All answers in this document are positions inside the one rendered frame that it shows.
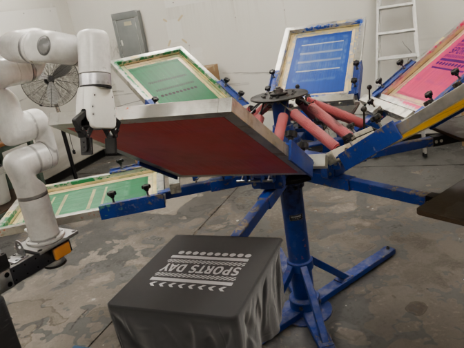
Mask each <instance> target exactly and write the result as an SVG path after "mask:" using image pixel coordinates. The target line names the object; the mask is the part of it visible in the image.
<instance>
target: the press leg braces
mask: <svg viewBox="0 0 464 348"><path fill-rule="evenodd" d="M312 258H313V265H315V266H317V267H319V268H321V269H323V270H325V271H326V272H328V273H330V274H332V275H334V276H336V277H337V278H335V279H333V280H335V281H337V282H340V283H344V282H346V281H347V280H348V279H350V278H351V277H353V275H352V274H349V273H346V272H344V273H343V272H342V271H339V270H337V269H336V268H334V267H332V266H330V265H328V264H326V263H324V262H323V261H321V260H319V259H317V258H315V257H313V256H312ZM300 272H301V276H302V279H303V282H304V286H305V289H306V291H307V295H308V298H309V302H310V305H311V309H312V311H313V316H314V319H315V321H316V326H317V329H318V333H317V334H315V336H316V338H317V340H318V342H319V344H320V346H321V348H323V347H328V346H332V345H334V343H333V341H332V339H331V337H330V336H329V334H328V332H327V330H326V327H325V322H324V320H323V317H322V313H321V310H320V305H319V303H318V299H317V296H316V292H315V290H314V287H313V283H312V281H311V277H310V275H309V271H308V268H307V266H305V267H300ZM283 273H284V274H283V276H282V279H283V285H284V293H285V291H286V290H287V287H288V286H289V283H290V281H291V279H292V277H293V275H294V269H293V267H291V266H289V265H288V266H287V268H286V270H285V271H283Z"/></svg>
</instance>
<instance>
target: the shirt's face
mask: <svg viewBox="0 0 464 348"><path fill-rule="evenodd" d="M280 239H281V238H259V237H238V236H217V235H176V236H175V237H174V238H173V239H172V240H171V241H170V242H169V243H168V244H167V245H166V246H165V247H164V248H163V249H162V250H161V251H160V252H159V253H158V254H157V255H156V256H155V257H154V258H153V259H152V260H151V261H150V262H149V263H148V264H147V265H146V266H145V267H144V268H143V269H142V270H141V271H140V272H139V273H138V274H137V275H136V276H135V277H134V278H133V279H132V280H131V281H130V282H129V283H128V284H127V285H126V286H125V287H124V288H123V289H122V290H121V291H120V292H119V293H118V294H117V295H116V296H115V297H114V298H113V299H112V300H111V301H110V302H109V304H111V305H123V306H130V307H143V308H150V309H163V310H170V311H183V312H190V313H203V314H211V315H217V316H234V315H235V314H236V313H237V312H238V310H239V308H240V306H241V305H242V303H243V302H244V299H245V298H246V296H247V295H248V293H249V292H250V290H251V287H252V286H253V284H254V283H255V281H256V280H257V278H258V276H259V275H260V273H261V271H262V270H263V268H264V266H265V264H266V263H267V261H268V259H269V258H270V256H271V254H272V253H273V251H274V249H275V248H276V246H277V244H278V243H279V241H280ZM177 250H180V251H208V252H223V253H252V256H251V257H250V258H249V260H248V262H247V263H246V264H245V266H244V268H243V269H242V270H241V272H240V274H239V275H238V277H237V278H236V279H235V281H234V283H233V284H232V286H231V288H230V289H229V290H228V292H221V291H204V290H195V289H179V288H170V287H154V286H145V284H146V283H147V282H148V281H149V280H150V279H151V278H152V277H153V276H154V275H155V274H156V273H157V271H158V270H159V269H160V268H161V267H162V266H163V265H164V264H165V263H166V262H167V261H168V259H169V258H170V257H171V256H172V255H173V254H174V253H175V252H176V251H177Z"/></svg>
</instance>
